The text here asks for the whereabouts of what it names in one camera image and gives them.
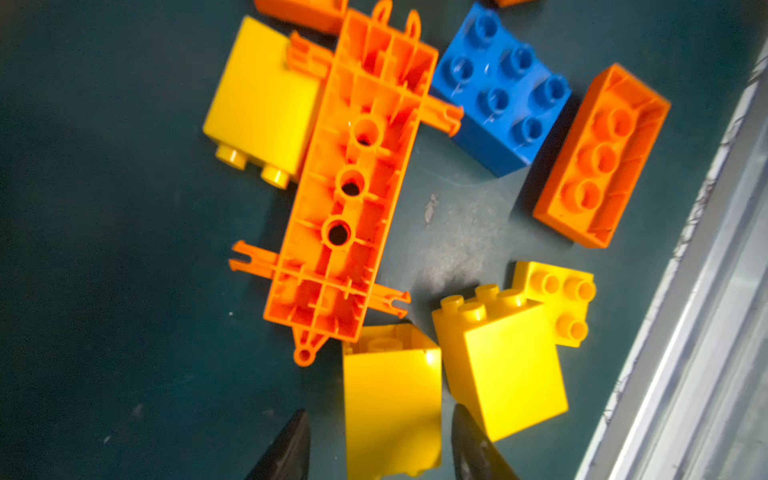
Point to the aluminium front rail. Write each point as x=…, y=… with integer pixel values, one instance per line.
x=690, y=401

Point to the small yellow brick bottom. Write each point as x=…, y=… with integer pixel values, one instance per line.
x=565, y=294

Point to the orange brick right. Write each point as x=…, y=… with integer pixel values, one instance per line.
x=510, y=3

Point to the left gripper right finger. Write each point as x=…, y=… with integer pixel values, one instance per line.
x=475, y=456

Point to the orange brick bottom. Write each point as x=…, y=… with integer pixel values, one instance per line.
x=602, y=158

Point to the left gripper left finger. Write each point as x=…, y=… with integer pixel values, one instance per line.
x=288, y=456

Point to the orange brick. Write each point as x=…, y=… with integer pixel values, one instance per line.
x=325, y=16
x=510, y=3
x=602, y=158

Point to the orange brick upper center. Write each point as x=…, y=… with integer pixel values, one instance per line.
x=325, y=16

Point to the blue brick center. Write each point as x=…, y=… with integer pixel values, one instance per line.
x=510, y=99

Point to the orange lego chassis piece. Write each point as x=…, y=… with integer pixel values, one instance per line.
x=377, y=95

